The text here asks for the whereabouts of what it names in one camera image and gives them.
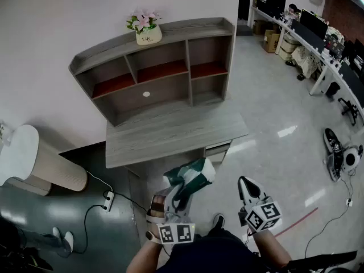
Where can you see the small cardboard box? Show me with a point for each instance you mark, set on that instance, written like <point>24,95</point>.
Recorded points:
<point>258,27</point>

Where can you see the person's right forearm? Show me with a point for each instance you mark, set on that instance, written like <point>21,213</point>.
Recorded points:
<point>270,249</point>

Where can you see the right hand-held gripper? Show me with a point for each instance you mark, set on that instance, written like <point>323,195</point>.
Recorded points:
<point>263,216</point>

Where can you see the person's left forearm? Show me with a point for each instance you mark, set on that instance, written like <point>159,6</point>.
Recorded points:
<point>143,254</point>

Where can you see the black and white floor device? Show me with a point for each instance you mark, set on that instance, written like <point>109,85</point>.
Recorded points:
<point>331,146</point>

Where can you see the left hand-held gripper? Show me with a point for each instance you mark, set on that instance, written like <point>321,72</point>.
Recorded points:
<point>176,232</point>

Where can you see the grey wooden desk with hutch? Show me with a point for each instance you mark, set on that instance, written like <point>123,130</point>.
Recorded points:
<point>170,135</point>

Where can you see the black trash bin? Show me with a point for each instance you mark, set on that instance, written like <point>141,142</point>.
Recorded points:
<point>332,89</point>

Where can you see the small white adapter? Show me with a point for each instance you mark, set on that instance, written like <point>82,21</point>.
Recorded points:
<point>349,202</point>

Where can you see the black office chair base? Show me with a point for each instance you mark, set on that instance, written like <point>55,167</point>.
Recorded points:
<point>348,108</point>

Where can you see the laptop with stickers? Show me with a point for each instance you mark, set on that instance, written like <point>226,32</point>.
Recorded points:
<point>335,45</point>

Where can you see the large cardboard box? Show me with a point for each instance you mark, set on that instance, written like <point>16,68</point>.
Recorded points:
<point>271,41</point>

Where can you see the white wristwatch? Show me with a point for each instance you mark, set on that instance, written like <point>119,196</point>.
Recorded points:
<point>152,237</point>

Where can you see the green and white packet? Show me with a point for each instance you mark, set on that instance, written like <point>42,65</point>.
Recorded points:
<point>199,172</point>

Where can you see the person's black shoe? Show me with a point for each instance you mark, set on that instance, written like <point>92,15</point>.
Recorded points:
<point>218,220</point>

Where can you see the beige storage boxes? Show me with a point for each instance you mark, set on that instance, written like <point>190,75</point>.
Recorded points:
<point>287,48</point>

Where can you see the white power strip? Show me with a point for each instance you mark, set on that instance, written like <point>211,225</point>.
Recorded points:
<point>108,200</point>

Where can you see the wide black monitor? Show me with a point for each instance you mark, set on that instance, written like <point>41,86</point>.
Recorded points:
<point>312,24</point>

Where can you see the cream pot with pink flowers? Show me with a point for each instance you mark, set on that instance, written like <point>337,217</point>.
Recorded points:
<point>148,34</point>

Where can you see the long white office desk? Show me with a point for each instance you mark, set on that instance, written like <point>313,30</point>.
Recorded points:
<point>331,67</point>

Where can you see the person's left hand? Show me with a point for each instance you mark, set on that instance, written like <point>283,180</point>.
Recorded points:
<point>157,205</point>

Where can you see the person's dark clothing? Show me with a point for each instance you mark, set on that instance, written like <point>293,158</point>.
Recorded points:
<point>213,252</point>

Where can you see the black bar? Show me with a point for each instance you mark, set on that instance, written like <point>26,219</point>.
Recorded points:
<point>321,259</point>

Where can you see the chair with floral cover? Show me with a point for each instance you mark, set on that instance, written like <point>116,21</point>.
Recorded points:
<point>305,60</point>

